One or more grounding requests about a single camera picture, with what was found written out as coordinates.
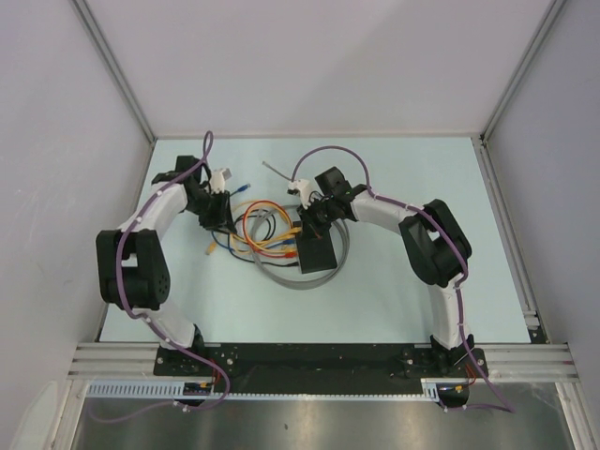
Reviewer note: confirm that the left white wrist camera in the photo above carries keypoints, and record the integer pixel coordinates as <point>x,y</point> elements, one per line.
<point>218,180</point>

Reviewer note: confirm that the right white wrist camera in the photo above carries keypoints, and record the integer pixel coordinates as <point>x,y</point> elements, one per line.
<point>303,189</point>

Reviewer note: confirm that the right aluminium side rail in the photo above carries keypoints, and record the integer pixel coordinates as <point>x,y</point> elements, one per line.
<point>534,323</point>

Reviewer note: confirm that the right aluminium corner post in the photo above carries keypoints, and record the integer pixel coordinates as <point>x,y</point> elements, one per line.
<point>542,31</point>

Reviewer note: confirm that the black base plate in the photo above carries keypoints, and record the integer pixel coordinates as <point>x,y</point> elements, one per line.
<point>339,369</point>

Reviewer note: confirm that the black network switch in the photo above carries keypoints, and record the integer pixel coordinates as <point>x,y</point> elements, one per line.
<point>316,254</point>

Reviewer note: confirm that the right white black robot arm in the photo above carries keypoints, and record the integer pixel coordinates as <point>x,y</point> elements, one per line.
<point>437,248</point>

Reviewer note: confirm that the aluminium front rail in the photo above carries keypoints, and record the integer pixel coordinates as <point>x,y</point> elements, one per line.
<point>520,363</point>

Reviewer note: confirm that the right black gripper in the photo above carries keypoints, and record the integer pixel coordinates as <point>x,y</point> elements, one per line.
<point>309,224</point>

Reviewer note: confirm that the aluminium corner post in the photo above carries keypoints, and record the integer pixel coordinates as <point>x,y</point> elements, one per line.
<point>542,31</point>
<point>101,44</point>

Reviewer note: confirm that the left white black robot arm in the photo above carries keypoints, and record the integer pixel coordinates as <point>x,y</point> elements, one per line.
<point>132,269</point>

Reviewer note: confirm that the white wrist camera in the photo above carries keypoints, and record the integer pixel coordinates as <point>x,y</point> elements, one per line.
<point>303,189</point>
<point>218,180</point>

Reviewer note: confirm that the left aluminium corner post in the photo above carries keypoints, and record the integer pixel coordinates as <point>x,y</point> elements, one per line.
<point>101,44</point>

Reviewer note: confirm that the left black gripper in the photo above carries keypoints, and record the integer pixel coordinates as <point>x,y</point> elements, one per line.
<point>222,219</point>

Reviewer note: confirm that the grey slotted cable duct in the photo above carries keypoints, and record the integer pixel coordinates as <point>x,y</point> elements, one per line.
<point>185,391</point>

